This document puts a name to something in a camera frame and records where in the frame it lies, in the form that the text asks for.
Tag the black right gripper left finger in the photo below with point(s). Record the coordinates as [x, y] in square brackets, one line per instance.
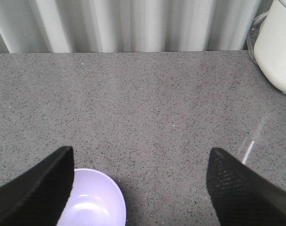
[39, 196]

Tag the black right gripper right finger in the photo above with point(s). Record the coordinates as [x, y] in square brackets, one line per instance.
[240, 196]

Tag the purple plastic bowl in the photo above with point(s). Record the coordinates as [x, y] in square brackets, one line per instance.
[95, 200]

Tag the white rice cooker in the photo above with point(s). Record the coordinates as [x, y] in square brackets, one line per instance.
[270, 45]

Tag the white pleated curtain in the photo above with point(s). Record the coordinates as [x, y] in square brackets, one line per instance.
[66, 26]

